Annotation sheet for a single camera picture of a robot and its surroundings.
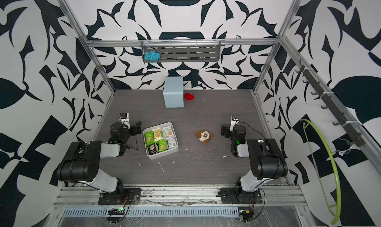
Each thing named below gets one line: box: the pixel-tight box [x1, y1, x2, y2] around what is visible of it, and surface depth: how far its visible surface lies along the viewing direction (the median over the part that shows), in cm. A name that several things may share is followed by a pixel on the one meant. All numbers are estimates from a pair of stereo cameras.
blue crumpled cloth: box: [143, 50, 162, 64], surface depth 93 cm
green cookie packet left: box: [144, 130, 156, 147], surface depth 93 cm
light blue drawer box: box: [162, 76, 185, 109], surface depth 107 cm
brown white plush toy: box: [194, 129, 214, 144], surface depth 94 cm
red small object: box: [184, 93, 195, 101], surface depth 117 cm
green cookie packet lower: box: [158, 139, 168, 153], surface depth 91 cm
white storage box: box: [142, 121, 179, 161], surface depth 93 cm
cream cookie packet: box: [152, 127, 164, 142], surface depth 94 cm
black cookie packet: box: [146, 142, 160, 156], surface depth 89 cm
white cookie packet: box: [162, 124, 176, 139], surface depth 96 cm
